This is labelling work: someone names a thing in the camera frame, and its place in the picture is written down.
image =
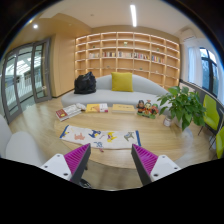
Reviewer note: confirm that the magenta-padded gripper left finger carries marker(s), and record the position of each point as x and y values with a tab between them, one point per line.
71	165

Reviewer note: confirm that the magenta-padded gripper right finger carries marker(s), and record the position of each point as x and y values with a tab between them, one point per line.
151	167

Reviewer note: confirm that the white towel with animal prints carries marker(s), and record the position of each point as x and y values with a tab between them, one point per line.
101	139

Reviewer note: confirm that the red and white open book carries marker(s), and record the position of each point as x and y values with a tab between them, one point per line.
67	112

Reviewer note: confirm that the white chair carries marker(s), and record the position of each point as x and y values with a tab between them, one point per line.
19	146

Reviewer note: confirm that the colourful toy figurines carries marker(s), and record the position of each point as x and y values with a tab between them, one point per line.
147	109

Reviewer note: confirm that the yellow and white book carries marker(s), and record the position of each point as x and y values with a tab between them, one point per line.
101	107

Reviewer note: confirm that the yellow flat book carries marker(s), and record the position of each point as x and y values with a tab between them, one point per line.
122	108

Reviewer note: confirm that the green potted plant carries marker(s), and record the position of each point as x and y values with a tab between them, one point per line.
183	105

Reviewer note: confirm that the lime green chair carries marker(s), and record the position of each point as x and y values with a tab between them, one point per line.
211	116
219	141

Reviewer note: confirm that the light grey curved sofa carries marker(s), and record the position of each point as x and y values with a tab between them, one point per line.
143	89

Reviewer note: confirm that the black bag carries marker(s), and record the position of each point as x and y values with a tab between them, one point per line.
85	84

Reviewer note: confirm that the yellow cushion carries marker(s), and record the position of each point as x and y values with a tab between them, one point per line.
122	82

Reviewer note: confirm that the white curtain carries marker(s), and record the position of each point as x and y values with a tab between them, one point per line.
195	73

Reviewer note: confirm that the grey framed glass door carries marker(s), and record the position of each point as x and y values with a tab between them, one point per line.
25	78

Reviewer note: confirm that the dark framed window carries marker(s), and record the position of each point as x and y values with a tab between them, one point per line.
210	80

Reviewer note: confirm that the white air conditioner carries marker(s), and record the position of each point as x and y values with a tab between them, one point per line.
187	35

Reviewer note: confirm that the ceiling strip light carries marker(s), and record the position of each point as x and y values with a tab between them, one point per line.
133	15

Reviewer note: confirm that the wooden wall bookshelf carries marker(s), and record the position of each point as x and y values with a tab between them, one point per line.
145	55

